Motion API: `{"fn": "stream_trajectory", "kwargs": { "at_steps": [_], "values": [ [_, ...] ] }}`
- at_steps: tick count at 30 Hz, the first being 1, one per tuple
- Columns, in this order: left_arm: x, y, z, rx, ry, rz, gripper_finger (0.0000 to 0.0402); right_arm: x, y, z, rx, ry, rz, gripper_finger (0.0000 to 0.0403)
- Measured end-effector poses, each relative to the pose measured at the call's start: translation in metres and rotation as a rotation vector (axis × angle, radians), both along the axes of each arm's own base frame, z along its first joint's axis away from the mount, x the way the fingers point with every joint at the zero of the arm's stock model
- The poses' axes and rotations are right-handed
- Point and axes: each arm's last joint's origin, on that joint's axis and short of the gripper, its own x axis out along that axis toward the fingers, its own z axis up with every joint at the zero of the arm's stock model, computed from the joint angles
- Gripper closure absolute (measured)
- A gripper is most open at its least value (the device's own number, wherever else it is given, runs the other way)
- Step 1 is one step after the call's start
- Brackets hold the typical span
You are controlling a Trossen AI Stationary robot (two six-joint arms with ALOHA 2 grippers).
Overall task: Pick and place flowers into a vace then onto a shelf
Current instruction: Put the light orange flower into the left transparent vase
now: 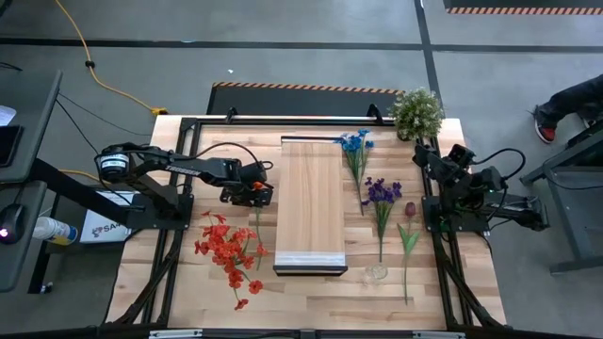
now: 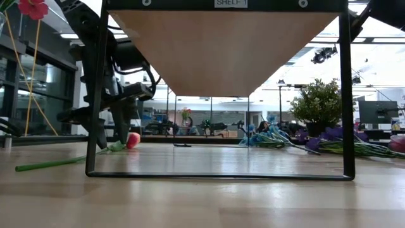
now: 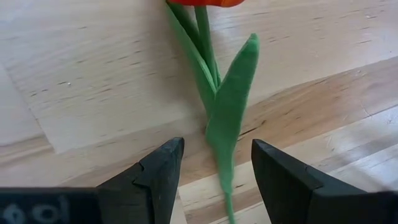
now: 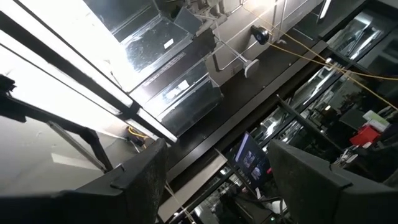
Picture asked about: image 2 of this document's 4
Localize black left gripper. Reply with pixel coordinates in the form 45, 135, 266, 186
56, 82, 156, 150

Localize orange artificial tulip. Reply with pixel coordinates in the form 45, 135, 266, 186
15, 132, 142, 173

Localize purple artificial flower bunch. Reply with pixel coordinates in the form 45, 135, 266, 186
296, 125, 405, 159

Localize dark red artificial tulip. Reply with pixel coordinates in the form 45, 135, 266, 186
387, 134, 405, 153

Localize pink flowers in vase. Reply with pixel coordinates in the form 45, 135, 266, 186
178, 106, 193, 127

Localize fluorescent ceiling light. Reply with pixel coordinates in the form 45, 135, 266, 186
311, 37, 405, 44
59, 32, 130, 41

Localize brown cardboard box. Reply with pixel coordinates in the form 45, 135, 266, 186
218, 129, 239, 139

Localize potted green plant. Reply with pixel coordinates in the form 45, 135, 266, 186
289, 78, 354, 137

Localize black computer monitor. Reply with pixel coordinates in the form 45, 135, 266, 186
358, 100, 399, 125

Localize black aluminium table frame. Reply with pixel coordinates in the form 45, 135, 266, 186
0, 117, 405, 149

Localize yellow power cable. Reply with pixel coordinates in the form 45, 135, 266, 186
2, 11, 59, 137
25, 18, 42, 134

